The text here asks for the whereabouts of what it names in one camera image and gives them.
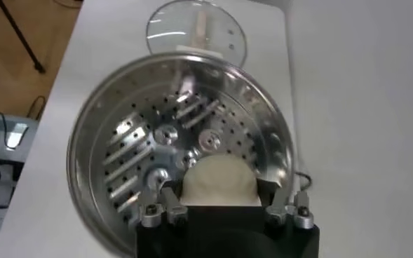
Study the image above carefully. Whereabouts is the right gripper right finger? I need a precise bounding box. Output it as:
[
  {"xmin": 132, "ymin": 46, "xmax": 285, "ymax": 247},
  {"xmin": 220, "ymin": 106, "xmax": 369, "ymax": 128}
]
[{"xmin": 257, "ymin": 177, "xmax": 315, "ymax": 229}]

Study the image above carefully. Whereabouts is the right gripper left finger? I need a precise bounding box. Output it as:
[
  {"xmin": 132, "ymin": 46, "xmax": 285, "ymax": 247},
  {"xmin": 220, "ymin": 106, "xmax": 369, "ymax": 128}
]
[{"xmin": 139, "ymin": 180, "xmax": 189, "ymax": 228}]

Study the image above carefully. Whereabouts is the white steamed baozi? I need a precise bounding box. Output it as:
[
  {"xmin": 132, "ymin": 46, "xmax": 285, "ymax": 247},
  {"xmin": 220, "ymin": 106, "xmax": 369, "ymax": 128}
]
[{"xmin": 180, "ymin": 153, "xmax": 262, "ymax": 208}]

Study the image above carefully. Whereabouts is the stainless steel steamer basket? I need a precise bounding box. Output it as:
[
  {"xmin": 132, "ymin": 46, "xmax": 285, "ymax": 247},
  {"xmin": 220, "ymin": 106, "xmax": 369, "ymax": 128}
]
[{"xmin": 67, "ymin": 44, "xmax": 297, "ymax": 257}]

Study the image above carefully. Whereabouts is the round glass pot lid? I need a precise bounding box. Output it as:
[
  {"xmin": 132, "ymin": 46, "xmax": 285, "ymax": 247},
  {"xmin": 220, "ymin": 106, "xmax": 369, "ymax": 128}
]
[{"xmin": 145, "ymin": 0, "xmax": 248, "ymax": 69}]

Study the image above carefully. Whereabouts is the black tripod leg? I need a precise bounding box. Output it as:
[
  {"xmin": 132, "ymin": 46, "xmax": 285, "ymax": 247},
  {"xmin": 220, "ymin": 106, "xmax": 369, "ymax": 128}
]
[{"xmin": 0, "ymin": 0, "xmax": 47, "ymax": 74}]

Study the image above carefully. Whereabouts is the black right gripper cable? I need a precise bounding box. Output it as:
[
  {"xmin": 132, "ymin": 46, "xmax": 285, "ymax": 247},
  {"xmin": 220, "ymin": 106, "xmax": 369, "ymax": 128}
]
[{"xmin": 293, "ymin": 170, "xmax": 313, "ymax": 193}]

